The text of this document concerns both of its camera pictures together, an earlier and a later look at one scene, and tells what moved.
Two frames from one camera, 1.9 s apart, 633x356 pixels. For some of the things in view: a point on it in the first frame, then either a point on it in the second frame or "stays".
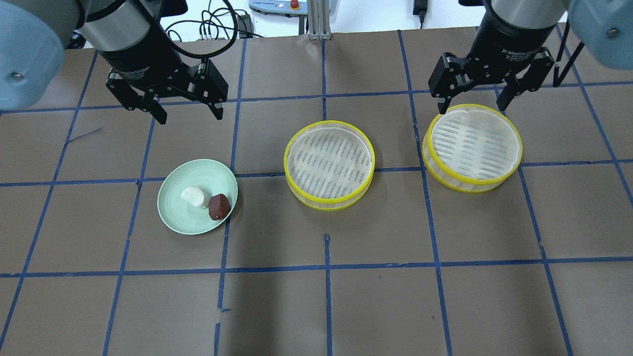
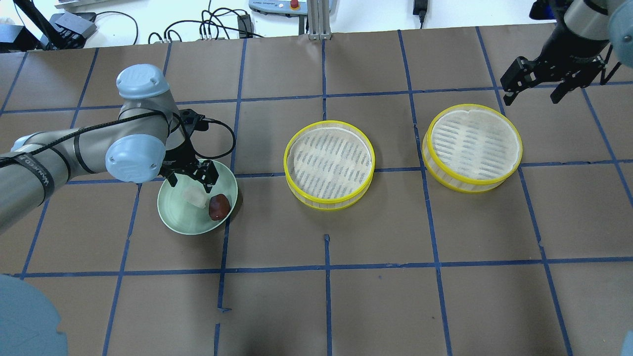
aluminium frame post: (319, 20) stays
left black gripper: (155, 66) to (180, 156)
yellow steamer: (470, 148) stays
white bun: (195, 197) stays
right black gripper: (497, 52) to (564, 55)
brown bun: (219, 206) stays
